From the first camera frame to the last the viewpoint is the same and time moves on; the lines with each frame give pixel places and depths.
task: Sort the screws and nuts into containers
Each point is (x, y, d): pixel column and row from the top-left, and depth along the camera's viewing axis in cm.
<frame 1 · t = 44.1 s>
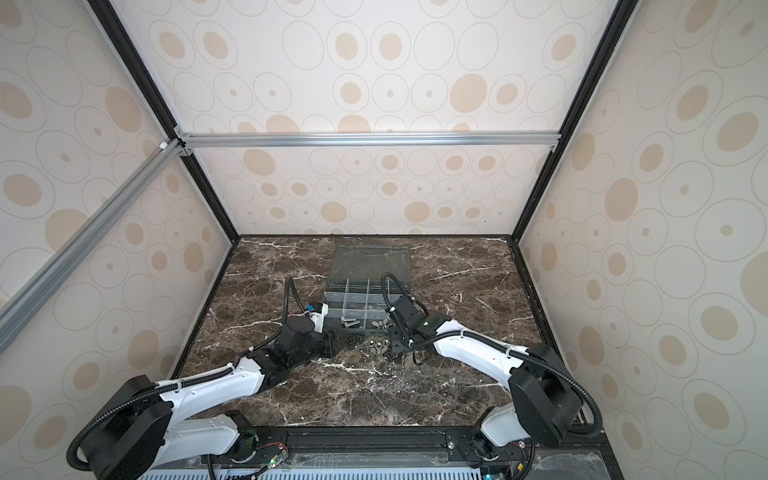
left hand: (350, 332, 83), fingers open
right hand: (399, 339, 86), fingers open
clear plastic organizer box: (354, 292, 106), on the table

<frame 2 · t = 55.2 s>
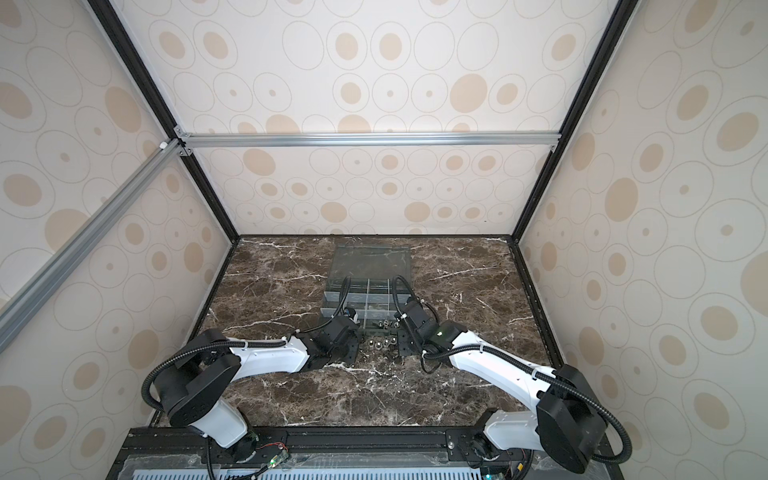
left hand: (363, 342, 90), fingers open
right hand: (405, 339, 84), fingers open
the named things where they were.

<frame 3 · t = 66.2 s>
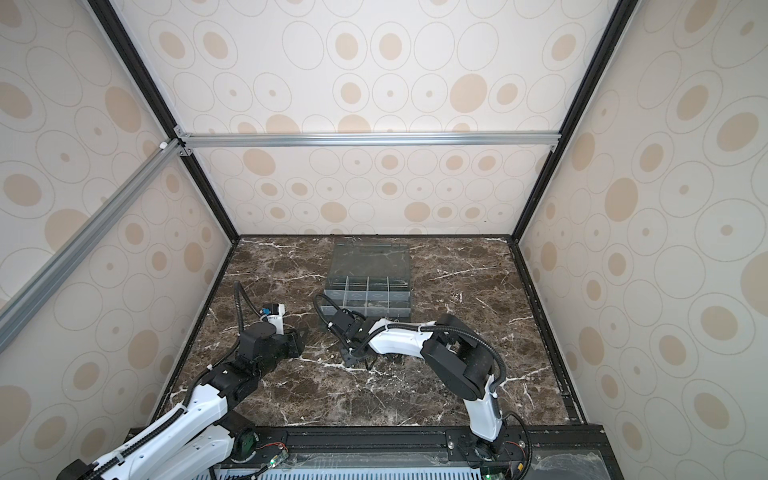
left hand: (308, 326, 82), fingers open
right hand: (352, 351, 90), fingers closed
the named things where they were.

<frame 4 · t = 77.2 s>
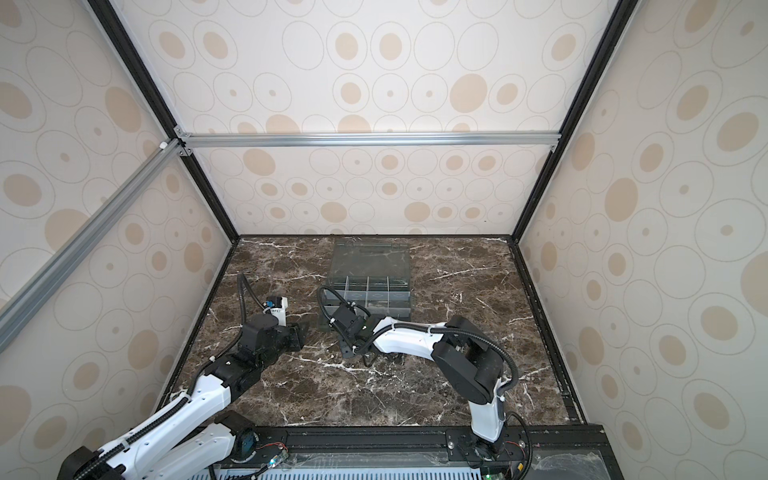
left hand: (309, 320, 82), fingers open
right hand: (350, 344, 89), fingers open
the named things where they were.

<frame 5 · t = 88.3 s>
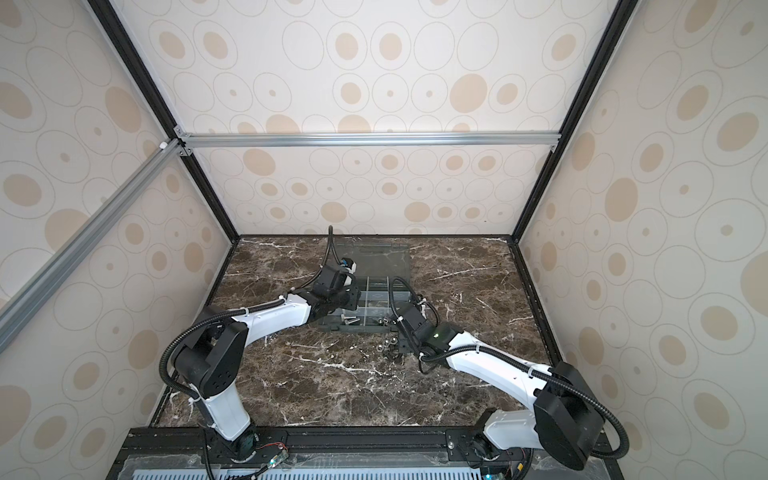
left hand: (363, 287, 92), fingers open
right hand: (408, 334, 85), fingers open
the named things where they were.

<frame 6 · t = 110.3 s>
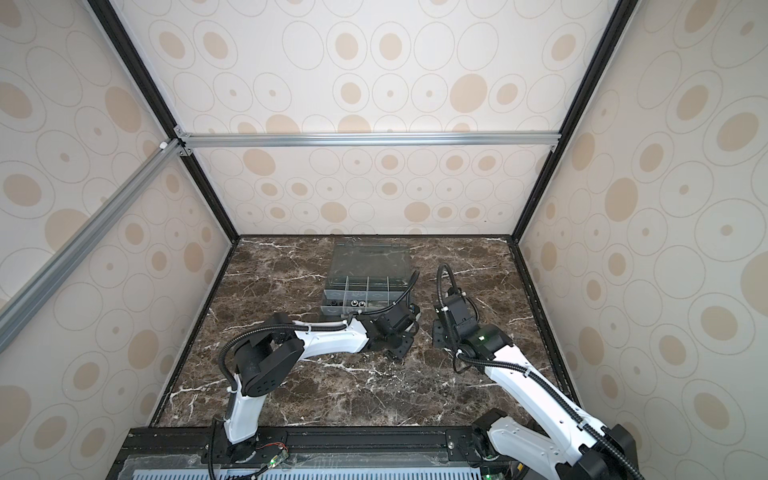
left hand: (416, 339, 89), fingers open
right hand: (444, 327, 81), fingers open
the named things where they were.

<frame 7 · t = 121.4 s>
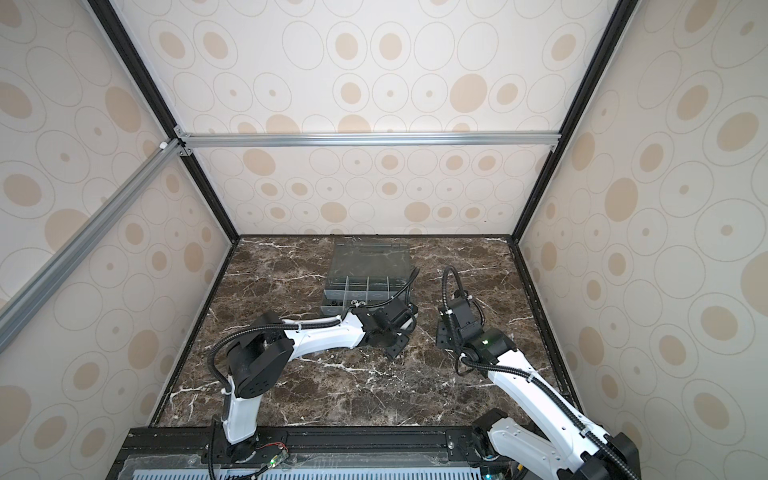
left hand: (409, 339, 88), fingers open
right hand: (448, 328, 81), fingers open
the named things where they were.

